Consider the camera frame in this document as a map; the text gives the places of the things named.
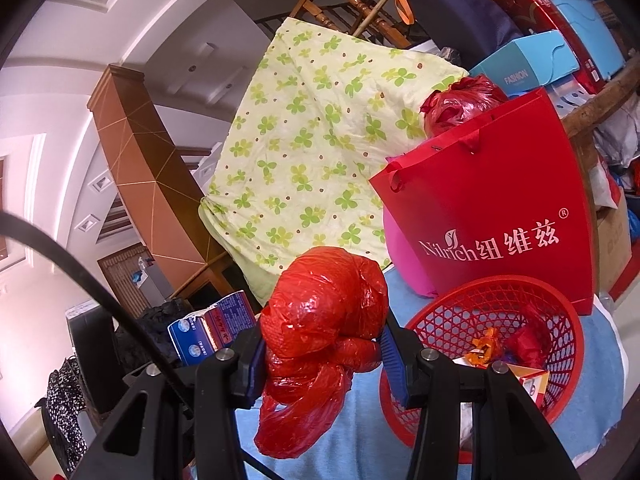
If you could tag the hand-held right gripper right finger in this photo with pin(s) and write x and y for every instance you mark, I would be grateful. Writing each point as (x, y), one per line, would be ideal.
(392, 362)

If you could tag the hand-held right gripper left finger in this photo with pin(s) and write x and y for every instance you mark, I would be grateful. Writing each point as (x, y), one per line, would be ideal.
(255, 365)

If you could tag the large red plastic bag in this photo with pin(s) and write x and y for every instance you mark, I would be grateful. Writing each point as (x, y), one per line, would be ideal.
(320, 305)

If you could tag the orange candy wrapper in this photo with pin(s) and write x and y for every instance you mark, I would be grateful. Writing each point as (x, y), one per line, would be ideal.
(482, 350)

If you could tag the red plastic mesh basket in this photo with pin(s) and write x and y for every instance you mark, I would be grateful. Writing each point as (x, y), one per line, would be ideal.
(500, 305)

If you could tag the blue white medicine carton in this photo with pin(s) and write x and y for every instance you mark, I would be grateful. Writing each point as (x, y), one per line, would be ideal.
(220, 317)

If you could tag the light blue blanket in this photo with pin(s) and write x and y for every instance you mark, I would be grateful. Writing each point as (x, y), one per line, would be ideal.
(365, 435)

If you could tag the black crumpled cloth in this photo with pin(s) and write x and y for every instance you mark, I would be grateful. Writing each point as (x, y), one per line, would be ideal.
(150, 330)

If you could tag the wooden lattice screen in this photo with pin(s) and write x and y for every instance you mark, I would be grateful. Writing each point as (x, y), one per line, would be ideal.
(117, 270)

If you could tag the black dotted cloth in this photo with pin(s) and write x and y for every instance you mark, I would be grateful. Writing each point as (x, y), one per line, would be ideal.
(65, 410)

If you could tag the red paper shopping bag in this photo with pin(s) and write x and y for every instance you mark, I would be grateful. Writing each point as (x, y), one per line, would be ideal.
(500, 185)

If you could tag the square recessed ceiling light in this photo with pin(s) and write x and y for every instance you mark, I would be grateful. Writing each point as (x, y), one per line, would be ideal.
(89, 222)
(100, 180)

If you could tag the brown wooden cabinet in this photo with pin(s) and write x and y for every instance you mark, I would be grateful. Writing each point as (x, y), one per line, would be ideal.
(150, 170)

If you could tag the clover print pillow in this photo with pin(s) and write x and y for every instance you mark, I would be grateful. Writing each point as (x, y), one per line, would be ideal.
(310, 135)

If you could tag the brown cardboard box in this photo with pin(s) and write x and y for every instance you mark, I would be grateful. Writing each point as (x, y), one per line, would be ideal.
(612, 245)

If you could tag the light blue cardboard box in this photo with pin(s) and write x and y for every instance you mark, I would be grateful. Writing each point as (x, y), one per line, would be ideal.
(525, 60)

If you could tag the thick wooden beam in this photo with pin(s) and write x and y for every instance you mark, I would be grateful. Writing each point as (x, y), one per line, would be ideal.
(600, 100)

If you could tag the dark blue cushion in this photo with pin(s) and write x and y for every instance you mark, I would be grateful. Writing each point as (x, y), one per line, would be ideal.
(450, 5)

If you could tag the red gift box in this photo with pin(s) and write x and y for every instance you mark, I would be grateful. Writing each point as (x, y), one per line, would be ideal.
(555, 25)

